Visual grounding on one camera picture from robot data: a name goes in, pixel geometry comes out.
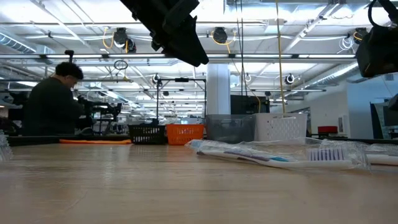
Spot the silver air duct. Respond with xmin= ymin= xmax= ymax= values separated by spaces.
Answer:
xmin=306 ymin=60 xmax=360 ymax=90
xmin=0 ymin=30 xmax=55 ymax=55

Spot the orange flat plastic lid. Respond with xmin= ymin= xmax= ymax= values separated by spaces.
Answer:
xmin=58 ymin=139 xmax=134 ymax=146

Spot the red box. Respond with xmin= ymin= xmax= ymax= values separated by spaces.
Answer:
xmin=317 ymin=125 xmax=339 ymax=135

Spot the white plastic basket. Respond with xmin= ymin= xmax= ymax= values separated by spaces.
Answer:
xmin=254 ymin=112 xmax=308 ymax=146

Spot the black plastic basket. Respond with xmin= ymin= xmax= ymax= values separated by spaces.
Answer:
xmin=128 ymin=119 xmax=168 ymax=146

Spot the black hanging cable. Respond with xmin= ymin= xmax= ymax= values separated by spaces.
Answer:
xmin=235 ymin=0 xmax=248 ymax=97

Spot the black camera stand frame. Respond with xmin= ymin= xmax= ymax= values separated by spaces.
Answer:
xmin=156 ymin=77 xmax=207 ymax=126

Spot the person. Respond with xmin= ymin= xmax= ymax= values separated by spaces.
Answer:
xmin=22 ymin=61 xmax=85 ymax=137

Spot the black monitor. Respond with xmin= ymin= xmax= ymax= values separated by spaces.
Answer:
xmin=230 ymin=95 xmax=271 ymax=115

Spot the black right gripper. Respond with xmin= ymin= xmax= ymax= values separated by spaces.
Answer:
xmin=355 ymin=24 xmax=398 ymax=112

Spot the grey plastic basket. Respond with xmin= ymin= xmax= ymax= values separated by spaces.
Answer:
xmin=205 ymin=114 xmax=257 ymax=144

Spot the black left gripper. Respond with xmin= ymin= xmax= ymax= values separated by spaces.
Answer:
xmin=119 ymin=0 xmax=210 ymax=68

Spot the dark display screen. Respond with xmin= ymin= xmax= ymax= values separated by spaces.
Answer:
xmin=369 ymin=98 xmax=398 ymax=140

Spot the orange plastic basket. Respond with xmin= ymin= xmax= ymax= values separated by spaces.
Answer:
xmin=165 ymin=124 xmax=206 ymax=146

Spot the white building column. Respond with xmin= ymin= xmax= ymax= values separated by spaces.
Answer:
xmin=206 ymin=63 xmax=231 ymax=115

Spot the black robot workstation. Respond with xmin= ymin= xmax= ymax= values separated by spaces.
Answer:
xmin=77 ymin=96 xmax=123 ymax=135

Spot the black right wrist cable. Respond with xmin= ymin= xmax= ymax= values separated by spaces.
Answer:
xmin=368 ymin=0 xmax=398 ymax=30

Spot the long ceiling light strip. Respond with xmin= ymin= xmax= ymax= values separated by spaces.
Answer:
xmin=0 ymin=53 xmax=357 ymax=60

